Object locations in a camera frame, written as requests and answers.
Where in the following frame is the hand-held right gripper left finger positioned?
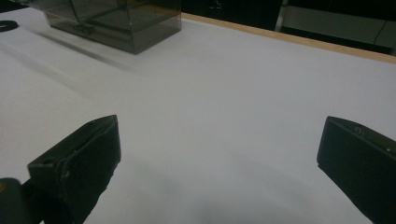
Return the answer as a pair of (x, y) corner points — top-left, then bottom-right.
(27, 114), (122, 224)

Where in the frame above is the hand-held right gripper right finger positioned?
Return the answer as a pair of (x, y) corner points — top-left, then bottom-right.
(316, 115), (396, 224)

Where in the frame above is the black flat round object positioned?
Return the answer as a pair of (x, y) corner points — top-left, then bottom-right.
(0, 20), (19, 33)

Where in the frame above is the smoky transparent plastic box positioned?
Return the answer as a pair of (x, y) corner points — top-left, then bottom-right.
(29, 0), (182, 56)

